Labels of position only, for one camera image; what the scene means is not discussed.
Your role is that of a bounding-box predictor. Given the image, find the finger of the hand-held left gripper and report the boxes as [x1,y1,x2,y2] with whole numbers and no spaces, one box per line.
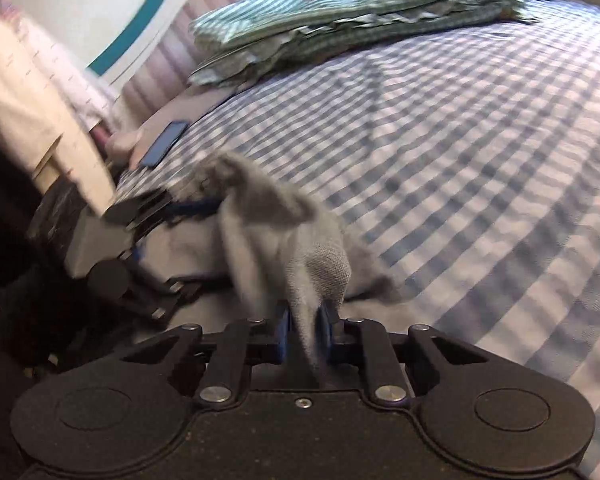
[125,189,222,233]
[122,259,187,322]

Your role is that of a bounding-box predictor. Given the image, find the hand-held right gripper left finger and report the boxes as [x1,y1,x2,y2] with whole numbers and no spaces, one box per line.
[116,302,292,408]

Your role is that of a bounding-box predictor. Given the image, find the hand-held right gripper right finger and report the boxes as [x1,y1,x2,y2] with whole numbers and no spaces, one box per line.
[316,304,491,407]

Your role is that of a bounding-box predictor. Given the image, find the grey pants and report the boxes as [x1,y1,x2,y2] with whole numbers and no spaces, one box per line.
[142,151,407,388]

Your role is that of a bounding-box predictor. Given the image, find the dark smartphone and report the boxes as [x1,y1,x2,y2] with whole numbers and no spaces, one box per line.
[139,120,191,170]

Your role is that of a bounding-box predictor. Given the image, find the striped pillow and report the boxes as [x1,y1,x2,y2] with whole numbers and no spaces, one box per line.
[115,0,301,128]

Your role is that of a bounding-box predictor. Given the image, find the person in beige clothes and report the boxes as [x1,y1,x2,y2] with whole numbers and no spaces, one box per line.
[0,2,118,216]

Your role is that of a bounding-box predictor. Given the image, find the white cloth with teal stripe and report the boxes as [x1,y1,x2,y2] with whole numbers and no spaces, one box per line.
[0,0,266,86]

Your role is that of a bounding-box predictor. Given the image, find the blue white checked bed sheet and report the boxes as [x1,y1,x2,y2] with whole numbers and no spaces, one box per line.
[112,0,600,478]

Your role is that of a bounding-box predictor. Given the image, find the green checked blanket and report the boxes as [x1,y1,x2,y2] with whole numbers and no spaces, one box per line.
[187,0,531,88]

